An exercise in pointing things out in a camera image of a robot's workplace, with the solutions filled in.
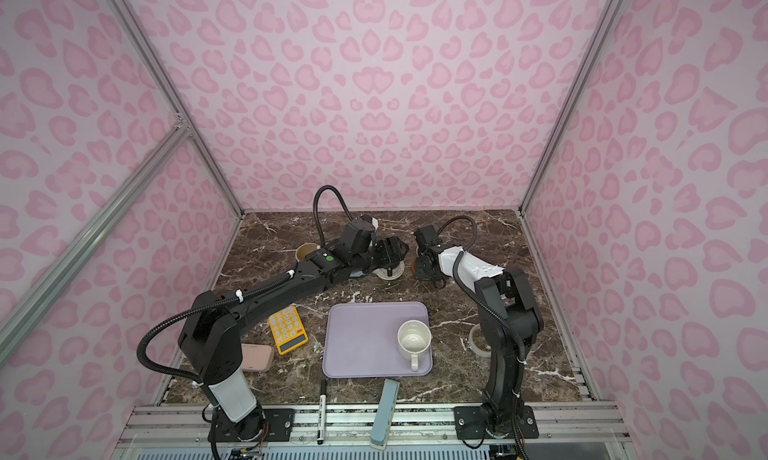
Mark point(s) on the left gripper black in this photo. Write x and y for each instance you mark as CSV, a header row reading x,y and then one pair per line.
x,y
389,258

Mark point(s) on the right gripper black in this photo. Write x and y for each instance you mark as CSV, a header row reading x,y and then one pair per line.
x,y
420,274

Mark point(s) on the multicolour woven coaster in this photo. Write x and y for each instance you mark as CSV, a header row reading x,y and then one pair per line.
x,y
390,274

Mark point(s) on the white mug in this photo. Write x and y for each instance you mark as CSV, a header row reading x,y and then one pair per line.
x,y
414,340

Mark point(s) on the beige glazed ceramic mug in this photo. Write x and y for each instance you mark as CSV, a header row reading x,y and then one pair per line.
x,y
304,250

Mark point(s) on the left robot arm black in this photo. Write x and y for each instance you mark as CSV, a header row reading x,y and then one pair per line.
x,y
233,395

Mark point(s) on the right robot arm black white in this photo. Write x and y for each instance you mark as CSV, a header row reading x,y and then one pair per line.
x,y
510,321

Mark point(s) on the clear tape roll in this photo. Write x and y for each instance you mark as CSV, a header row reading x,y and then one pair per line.
x,y
477,343

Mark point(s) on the lilac plastic tray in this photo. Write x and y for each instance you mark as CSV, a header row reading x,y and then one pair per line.
x,y
361,341

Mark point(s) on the yellow calculator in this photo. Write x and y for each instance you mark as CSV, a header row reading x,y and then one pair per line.
x,y
287,330

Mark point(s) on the black marker pen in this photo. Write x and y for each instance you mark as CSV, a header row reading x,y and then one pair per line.
x,y
322,413

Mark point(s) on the light blue long box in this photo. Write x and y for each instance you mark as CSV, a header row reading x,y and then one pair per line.
x,y
385,411

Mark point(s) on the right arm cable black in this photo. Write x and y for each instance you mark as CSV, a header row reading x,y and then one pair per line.
x,y
468,226

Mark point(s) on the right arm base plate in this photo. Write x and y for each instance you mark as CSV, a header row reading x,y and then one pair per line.
x,y
471,423

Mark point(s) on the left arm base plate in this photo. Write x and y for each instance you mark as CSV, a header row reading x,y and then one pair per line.
x,y
276,424

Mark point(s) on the aluminium frame post back right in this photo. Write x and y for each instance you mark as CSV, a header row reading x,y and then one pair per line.
x,y
606,25

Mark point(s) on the aluminium frame post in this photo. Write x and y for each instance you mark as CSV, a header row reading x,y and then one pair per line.
x,y
130,24
606,25

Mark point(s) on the aluminium frame strut left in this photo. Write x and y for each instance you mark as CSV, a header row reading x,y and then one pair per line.
x,y
38,301

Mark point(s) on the aluminium front rail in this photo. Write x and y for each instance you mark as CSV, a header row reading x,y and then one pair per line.
x,y
574,430

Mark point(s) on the aluminium frame post back left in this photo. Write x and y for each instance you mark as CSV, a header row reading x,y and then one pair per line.
x,y
130,24

